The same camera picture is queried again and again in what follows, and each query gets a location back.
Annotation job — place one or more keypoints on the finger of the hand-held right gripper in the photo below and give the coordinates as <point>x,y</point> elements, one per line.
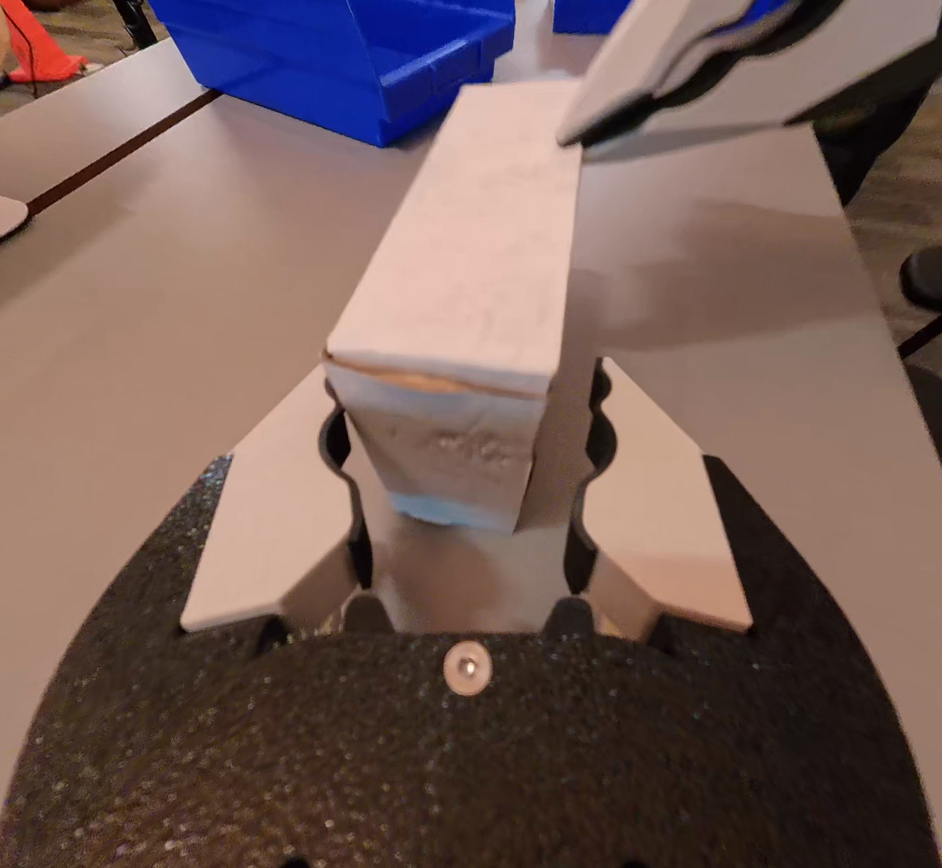
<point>662,22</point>
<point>809,66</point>

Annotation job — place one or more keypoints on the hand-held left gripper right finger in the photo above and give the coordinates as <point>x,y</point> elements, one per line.
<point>655,529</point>

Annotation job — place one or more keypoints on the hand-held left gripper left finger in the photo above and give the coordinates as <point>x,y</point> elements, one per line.
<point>272,529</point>

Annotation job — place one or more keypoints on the white cardboard mailer box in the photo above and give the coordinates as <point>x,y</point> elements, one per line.
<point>478,235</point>

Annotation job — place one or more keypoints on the grey desk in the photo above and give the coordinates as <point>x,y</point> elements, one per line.
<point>184,294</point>

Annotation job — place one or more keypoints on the orange cone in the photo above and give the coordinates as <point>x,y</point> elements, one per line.
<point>37,37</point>

